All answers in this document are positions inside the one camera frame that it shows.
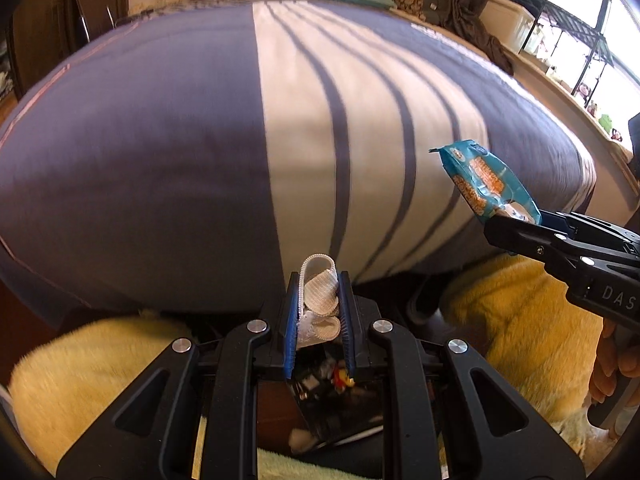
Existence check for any black trash bin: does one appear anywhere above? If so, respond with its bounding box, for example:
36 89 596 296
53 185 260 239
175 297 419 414
200 350 441 453

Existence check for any white elastic bandage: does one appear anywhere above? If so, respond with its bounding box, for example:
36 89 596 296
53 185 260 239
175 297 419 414
295 254 344 352

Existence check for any metal frame chair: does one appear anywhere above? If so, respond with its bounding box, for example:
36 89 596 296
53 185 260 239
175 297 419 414
67 0 121 46

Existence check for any brown curtain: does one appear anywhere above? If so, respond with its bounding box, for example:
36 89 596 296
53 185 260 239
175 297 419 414
395 0 516 76

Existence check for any striped blue bed cover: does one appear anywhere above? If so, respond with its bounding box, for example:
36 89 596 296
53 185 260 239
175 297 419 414
0 0 598 313

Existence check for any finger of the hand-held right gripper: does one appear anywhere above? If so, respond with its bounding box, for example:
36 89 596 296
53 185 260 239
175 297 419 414
540 210 640 261
483 215 598 288

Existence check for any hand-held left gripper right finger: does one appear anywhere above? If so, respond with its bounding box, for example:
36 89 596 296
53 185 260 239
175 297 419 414
336 270 587 480

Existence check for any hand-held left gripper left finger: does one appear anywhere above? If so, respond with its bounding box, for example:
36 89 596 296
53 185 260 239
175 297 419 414
56 270 302 480

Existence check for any dark wooden wardrobe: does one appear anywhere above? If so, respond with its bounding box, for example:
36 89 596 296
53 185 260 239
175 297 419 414
0 0 133 103

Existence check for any blue snack packet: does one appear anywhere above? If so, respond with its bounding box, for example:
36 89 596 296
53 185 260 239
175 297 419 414
429 139 543 226

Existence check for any person's right hand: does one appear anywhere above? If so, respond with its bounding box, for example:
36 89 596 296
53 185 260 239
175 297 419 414
588 317 640 408

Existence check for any white storage box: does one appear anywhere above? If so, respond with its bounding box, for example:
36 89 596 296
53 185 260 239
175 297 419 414
482 0 541 56

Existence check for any black metal rack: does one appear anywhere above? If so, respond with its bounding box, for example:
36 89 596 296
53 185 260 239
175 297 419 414
520 0 616 106

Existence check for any yellow fluffy rug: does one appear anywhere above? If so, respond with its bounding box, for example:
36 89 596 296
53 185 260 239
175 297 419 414
7 252 621 480

